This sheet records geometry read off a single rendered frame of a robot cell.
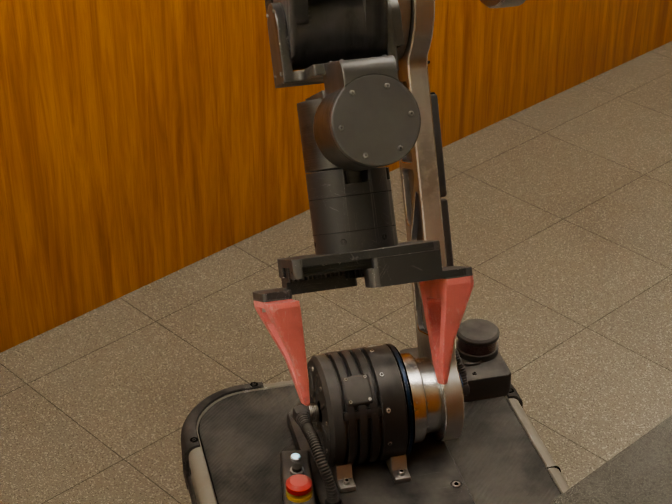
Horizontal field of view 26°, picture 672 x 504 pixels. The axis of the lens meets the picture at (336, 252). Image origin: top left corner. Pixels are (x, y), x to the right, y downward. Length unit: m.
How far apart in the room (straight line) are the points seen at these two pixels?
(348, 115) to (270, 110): 2.22
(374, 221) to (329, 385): 1.11
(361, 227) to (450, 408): 1.17
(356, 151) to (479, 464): 1.35
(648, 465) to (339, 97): 0.40
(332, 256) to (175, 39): 1.95
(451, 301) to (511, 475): 1.22
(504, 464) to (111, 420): 0.82
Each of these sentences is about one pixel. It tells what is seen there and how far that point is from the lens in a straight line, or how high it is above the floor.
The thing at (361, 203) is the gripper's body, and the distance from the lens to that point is 0.97.
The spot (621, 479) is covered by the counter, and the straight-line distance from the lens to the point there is 1.11.
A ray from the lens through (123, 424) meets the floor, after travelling 2.69.
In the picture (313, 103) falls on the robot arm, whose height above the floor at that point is 1.22.
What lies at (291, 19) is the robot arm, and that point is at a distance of 0.96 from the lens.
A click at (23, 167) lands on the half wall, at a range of 2.76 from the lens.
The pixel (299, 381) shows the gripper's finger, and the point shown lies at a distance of 0.98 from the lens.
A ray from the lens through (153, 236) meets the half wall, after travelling 3.02.
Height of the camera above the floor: 1.64
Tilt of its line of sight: 31 degrees down
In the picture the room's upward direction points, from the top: straight up
